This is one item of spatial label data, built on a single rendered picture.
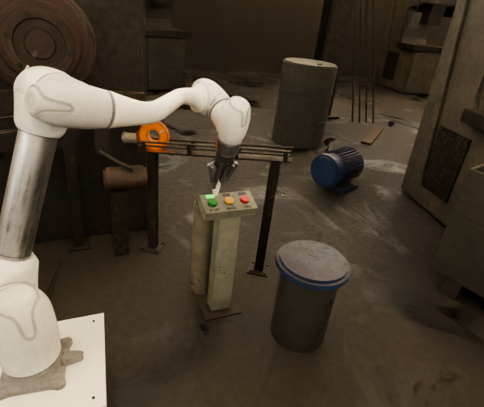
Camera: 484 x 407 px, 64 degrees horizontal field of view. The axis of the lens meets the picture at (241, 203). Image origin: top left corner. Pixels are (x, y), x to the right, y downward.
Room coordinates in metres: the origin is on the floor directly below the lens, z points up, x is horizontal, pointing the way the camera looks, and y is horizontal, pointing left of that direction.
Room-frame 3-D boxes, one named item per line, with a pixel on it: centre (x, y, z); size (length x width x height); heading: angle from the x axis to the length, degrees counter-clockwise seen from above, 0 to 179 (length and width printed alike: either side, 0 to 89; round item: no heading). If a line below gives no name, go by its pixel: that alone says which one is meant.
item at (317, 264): (1.37, -0.34, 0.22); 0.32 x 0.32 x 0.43
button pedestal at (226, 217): (1.48, 0.06, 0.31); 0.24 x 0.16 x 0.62; 116
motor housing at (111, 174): (1.86, 0.64, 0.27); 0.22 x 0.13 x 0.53; 116
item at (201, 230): (1.60, 0.16, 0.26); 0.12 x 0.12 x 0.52
